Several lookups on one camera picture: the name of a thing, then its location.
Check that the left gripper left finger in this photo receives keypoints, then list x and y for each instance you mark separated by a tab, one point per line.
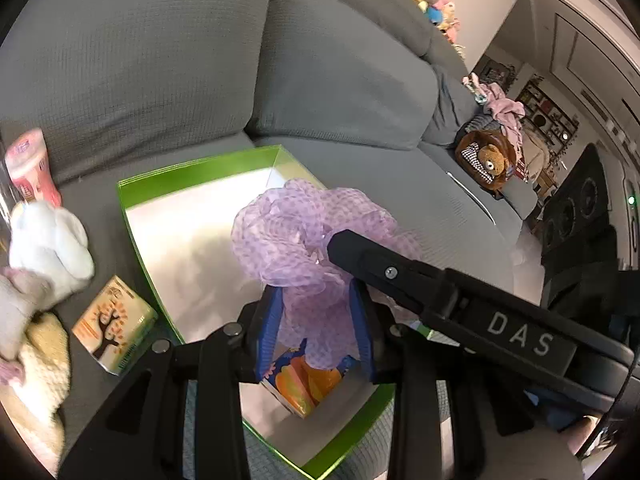
262	333

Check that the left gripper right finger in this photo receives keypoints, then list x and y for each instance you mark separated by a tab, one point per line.
372	322

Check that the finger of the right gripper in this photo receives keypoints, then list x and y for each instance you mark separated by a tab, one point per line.
412	284

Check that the blue orange tissue pack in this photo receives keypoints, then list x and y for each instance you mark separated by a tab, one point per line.
300	387

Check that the purple mesh bath pouf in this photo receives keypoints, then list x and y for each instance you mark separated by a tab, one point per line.
280	239

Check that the beige tree tissue pack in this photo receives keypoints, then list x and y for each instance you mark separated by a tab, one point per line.
114	325

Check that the white plush toy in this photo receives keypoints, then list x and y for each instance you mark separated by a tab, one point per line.
52	243

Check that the purple and grey sock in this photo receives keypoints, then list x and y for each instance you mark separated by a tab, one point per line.
23	294

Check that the green cardboard box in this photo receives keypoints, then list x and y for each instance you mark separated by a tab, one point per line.
179	219

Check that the brown teddy bear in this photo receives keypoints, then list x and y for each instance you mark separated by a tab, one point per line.
488	157

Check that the pink clothes pile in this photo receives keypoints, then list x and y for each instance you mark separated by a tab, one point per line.
493	100

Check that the white cream knitted cloth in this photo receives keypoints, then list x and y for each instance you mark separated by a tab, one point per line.
33	397

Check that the clear bottle steel cap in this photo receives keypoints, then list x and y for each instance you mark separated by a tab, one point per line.
7	203

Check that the pile of plush toys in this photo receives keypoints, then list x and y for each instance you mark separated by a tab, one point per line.
443	15

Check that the grey fabric sofa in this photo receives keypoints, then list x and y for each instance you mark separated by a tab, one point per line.
365	93

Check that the pink snack cup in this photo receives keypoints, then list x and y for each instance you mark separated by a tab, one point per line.
27	162

